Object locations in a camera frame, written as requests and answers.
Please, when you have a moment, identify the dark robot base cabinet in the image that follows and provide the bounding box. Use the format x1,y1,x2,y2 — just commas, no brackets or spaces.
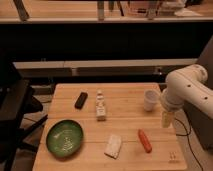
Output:
183,44,213,153

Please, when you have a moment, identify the green ceramic bowl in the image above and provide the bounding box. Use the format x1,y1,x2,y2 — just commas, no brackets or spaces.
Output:
46,120,84,158

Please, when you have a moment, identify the black cable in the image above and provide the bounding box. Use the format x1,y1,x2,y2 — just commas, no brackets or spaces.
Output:
173,117,204,171

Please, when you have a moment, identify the white sponge block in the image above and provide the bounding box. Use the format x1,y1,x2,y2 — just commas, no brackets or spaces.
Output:
104,134,122,159

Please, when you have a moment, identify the black rectangular block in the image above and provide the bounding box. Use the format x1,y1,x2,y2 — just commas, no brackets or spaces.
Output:
74,92,88,109

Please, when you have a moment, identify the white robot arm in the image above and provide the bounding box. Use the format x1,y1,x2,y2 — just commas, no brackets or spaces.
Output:
159,64,213,128

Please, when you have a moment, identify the black chair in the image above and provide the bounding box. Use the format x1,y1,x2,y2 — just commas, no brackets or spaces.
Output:
0,61,47,171

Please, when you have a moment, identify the orange carrot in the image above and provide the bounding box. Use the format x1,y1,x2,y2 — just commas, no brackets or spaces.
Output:
138,129,152,153

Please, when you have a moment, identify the small white bottle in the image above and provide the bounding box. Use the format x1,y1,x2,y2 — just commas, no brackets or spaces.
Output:
96,90,106,121

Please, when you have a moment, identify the white plastic cup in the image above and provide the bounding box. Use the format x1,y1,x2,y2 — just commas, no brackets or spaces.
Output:
144,90,159,111

